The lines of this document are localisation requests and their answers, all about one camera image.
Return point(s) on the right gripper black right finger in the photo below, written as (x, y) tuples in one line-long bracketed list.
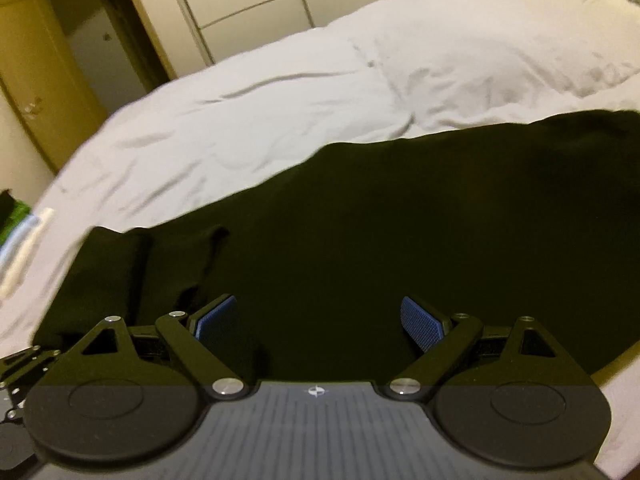
[(509, 395)]

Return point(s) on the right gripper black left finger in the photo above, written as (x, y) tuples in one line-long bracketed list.
[(123, 394)]

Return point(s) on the black garment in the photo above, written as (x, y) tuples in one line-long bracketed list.
[(497, 221)]

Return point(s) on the light blue folded cloth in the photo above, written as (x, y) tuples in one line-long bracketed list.
[(17, 237)]

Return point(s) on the green folded cloth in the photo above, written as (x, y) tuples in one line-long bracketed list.
[(17, 215)]

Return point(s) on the wooden door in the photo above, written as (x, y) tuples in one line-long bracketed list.
[(48, 89)]

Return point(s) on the white duvet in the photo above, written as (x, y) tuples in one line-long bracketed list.
[(394, 70)]

